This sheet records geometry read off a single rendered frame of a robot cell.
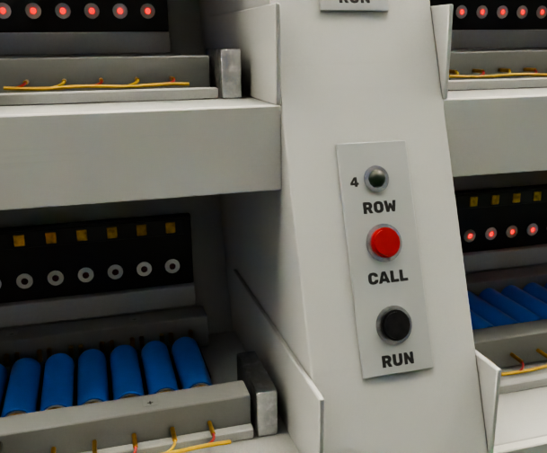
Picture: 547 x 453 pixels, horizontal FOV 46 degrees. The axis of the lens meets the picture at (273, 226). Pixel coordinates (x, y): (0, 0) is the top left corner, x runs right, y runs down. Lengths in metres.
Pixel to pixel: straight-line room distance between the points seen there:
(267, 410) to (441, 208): 0.15
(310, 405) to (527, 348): 0.19
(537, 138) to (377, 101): 0.11
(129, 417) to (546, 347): 0.28
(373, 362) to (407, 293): 0.04
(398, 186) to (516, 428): 0.16
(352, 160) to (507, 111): 0.10
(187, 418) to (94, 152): 0.15
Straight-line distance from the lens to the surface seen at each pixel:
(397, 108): 0.36
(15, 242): 0.47
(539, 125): 0.41
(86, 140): 0.32
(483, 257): 0.57
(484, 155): 0.39
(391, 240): 0.34
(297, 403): 0.35
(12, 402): 0.40
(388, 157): 0.35
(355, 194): 0.34
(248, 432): 0.37
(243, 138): 0.33
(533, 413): 0.42
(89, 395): 0.39
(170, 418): 0.37
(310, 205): 0.33
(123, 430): 0.37
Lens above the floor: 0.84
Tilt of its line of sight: 4 degrees up
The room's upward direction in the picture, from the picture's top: 6 degrees counter-clockwise
